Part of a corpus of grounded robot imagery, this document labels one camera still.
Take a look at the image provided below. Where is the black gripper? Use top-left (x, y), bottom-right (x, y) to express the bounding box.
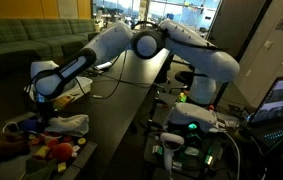
top-left (36, 102), bottom-right (56, 132)

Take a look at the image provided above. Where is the blue block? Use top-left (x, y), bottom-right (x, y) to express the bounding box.
top-left (19, 119), bottom-right (38, 132)

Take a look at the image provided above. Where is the white cord loop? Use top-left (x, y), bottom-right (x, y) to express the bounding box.
top-left (2, 120), bottom-right (62, 140)

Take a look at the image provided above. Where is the orange ring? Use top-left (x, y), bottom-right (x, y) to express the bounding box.
top-left (30, 137), bottom-right (42, 146)

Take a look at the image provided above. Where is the white terry towel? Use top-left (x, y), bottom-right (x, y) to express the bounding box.
top-left (45, 114), bottom-right (89, 137)

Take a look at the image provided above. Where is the yellow red toy piece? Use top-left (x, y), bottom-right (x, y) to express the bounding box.
top-left (34, 145), bottom-right (50, 159)

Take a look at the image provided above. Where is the red ball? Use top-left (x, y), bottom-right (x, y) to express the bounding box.
top-left (52, 143), bottom-right (73, 162)

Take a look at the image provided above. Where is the brown plush toy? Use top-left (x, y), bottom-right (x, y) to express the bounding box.
top-left (0, 132), bottom-right (30, 163)

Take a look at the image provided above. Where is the small yellow cube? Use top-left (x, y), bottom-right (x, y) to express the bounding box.
top-left (57, 162), bottom-right (67, 173)

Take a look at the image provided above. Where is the green cloth piece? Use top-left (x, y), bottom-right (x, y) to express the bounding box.
top-left (21, 158), bottom-right (56, 180)

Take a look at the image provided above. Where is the black rectangular block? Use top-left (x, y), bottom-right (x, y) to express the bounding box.
top-left (59, 166), bottom-right (80, 180)
top-left (72, 142), bottom-right (97, 168)

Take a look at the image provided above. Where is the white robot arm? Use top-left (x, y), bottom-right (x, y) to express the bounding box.
top-left (31, 19), bottom-right (240, 106)

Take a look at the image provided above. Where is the clear plastic bin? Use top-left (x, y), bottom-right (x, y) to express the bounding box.
top-left (24, 76), bottom-right (93, 102)

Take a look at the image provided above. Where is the green plaid sofa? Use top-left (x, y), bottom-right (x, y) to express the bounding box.
top-left (0, 18), bottom-right (110, 79)

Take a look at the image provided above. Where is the white VR controller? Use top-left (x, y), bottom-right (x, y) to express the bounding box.
top-left (160, 133), bottom-right (184, 171)

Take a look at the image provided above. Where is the white VR headset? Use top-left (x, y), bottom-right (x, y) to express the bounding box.
top-left (166, 103), bottom-right (217, 133)

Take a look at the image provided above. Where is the black office chair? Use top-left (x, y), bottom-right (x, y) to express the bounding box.
top-left (175, 71), bottom-right (194, 86)

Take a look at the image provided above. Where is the open laptop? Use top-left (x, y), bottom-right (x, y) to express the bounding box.
top-left (248, 77), bottom-right (283, 158)

